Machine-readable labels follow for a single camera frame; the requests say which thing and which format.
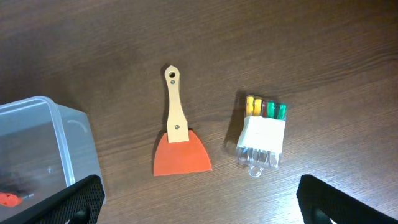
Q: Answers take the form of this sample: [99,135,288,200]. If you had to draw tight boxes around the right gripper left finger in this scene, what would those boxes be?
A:
[1,175,105,224]

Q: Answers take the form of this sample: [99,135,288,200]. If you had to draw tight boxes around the clear case of screwdriver bits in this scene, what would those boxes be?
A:
[236,95,287,178]

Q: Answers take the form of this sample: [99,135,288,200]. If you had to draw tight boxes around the clear plastic container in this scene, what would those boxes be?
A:
[1,96,102,220]

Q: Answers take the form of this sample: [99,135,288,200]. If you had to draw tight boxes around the orange scraper wooden handle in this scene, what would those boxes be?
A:
[153,65,212,176]

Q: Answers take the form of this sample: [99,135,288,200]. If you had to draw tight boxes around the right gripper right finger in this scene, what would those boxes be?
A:
[297,174,397,224]

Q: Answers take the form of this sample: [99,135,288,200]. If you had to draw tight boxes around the orange handled pliers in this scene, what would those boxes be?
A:
[0,192,34,208]

